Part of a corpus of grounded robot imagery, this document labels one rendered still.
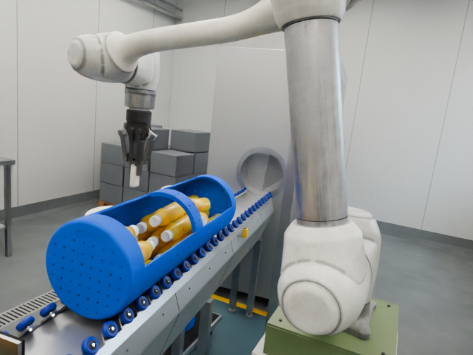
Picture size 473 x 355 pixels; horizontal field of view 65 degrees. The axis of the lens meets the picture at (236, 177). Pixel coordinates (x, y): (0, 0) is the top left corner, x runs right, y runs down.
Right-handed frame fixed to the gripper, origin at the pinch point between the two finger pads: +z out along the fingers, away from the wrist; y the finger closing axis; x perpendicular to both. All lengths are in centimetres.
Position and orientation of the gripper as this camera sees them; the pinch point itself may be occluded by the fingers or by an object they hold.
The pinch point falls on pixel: (134, 175)
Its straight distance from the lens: 119.3
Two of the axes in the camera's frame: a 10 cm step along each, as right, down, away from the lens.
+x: -3.1, 1.4, -9.4
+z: -1.1, 9.8, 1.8
